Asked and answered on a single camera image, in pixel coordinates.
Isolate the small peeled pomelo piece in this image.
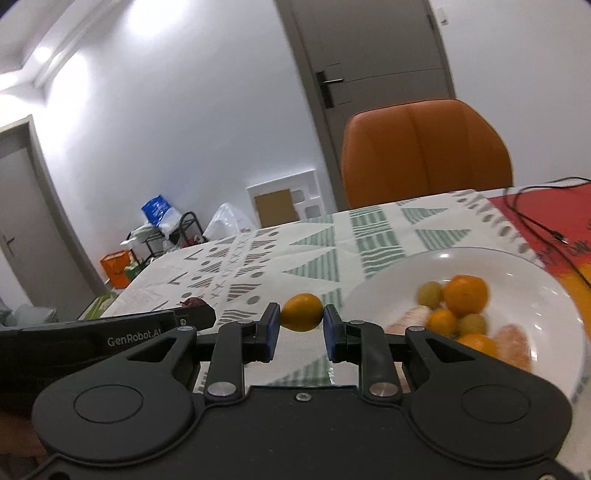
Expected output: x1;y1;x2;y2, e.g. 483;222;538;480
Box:
384;305;432;335

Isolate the small yellow-orange citrus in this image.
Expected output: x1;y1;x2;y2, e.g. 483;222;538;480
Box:
280;293;324;332

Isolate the large peeled pomelo piece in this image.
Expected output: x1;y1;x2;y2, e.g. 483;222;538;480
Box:
493;324;532;372

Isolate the dark red small apple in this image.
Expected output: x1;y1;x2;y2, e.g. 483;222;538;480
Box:
181;297;208;309

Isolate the large orange mandarin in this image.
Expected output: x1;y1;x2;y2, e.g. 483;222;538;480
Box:
458;333;498;358

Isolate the person's left hand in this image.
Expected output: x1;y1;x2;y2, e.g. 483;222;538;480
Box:
0;413;46;457

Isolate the grey sofa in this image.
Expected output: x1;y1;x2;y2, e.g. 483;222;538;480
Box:
0;300;57;329

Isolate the patterned tablecloth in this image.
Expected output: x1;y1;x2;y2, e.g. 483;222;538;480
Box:
78;186;591;478

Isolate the green bag on floor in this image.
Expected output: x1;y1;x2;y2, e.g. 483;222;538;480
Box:
79;292;118;320

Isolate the small orange in plate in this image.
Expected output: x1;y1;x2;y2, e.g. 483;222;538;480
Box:
426;309;459;338

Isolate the left green-brown fruit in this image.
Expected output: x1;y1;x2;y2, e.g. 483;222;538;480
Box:
416;281;443;310

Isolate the green-brown fruit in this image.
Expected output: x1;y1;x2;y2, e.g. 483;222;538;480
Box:
458;313;489;336
416;281;443;310

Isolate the right green-brown fruit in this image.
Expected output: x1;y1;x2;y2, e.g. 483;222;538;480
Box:
458;313;489;336

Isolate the big orange in plate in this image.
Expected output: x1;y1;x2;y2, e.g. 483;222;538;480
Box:
442;275;489;317

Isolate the grey left side door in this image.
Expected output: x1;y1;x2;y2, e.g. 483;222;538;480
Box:
1;118;105;321

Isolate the white plastic bag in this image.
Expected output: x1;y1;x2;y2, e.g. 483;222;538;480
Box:
204;203;256;241

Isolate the orange box on floor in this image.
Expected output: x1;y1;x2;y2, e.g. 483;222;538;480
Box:
100;250;132;289

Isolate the black metal rack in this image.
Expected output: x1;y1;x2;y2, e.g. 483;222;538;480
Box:
120;211;206;266

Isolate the white foam packaging board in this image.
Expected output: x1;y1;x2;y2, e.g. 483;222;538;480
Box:
246;169;327;227

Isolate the blue plastic bag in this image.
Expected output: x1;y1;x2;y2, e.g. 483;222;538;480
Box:
141;195;176;228

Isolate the white round plate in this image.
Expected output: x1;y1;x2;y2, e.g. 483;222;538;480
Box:
341;247;587;402

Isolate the orange leather chair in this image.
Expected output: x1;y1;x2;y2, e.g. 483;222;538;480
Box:
341;99;514;209

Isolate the red orange table mat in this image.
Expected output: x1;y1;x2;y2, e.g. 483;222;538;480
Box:
486;177;590;323

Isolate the black cable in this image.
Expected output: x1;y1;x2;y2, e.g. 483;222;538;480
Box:
503;175;591;292

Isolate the grey door with handle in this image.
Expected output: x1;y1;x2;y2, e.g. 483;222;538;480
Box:
276;0;456;210

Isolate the wall light switch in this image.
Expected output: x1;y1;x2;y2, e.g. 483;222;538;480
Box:
435;7;449;26

